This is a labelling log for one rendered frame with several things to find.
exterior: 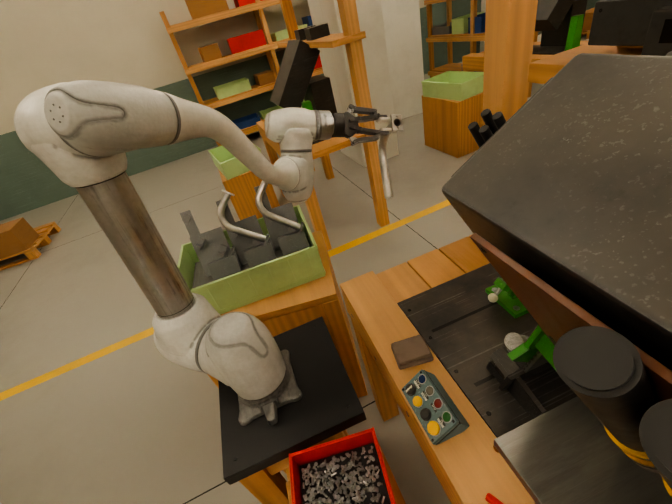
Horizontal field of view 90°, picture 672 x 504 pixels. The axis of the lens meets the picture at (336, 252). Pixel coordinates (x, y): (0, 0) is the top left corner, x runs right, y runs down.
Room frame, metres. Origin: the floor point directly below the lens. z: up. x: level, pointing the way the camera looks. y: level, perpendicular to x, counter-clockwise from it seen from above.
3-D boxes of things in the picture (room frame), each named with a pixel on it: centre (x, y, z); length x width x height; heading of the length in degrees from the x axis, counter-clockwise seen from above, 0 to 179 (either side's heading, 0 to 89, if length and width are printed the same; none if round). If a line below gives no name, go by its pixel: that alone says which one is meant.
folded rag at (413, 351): (0.58, -0.13, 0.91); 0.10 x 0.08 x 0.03; 90
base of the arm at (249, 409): (0.60, 0.30, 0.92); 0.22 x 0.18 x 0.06; 11
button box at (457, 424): (0.41, -0.13, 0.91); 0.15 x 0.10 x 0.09; 10
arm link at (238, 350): (0.62, 0.31, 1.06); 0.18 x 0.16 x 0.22; 56
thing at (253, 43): (7.04, 0.15, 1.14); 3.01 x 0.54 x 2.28; 103
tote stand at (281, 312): (1.29, 0.38, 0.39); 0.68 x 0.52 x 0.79; 90
